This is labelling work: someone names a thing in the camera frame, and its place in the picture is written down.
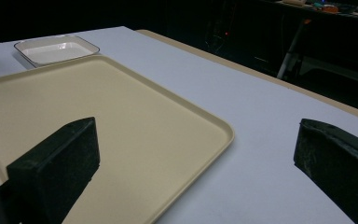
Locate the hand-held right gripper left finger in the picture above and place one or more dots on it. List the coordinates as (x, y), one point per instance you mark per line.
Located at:
(56, 168)

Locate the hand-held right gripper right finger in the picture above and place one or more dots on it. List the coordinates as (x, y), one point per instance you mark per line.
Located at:
(332, 158)

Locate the large beige plastic tray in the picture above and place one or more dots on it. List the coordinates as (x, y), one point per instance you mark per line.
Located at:
(136, 124)

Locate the white metal stand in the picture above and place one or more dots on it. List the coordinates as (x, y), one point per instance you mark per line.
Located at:
(290, 51)

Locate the small white rectangular dish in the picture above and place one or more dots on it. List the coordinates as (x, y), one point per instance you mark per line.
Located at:
(54, 51)

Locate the dark cluttered desk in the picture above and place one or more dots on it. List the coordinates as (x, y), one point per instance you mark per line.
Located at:
(329, 7)

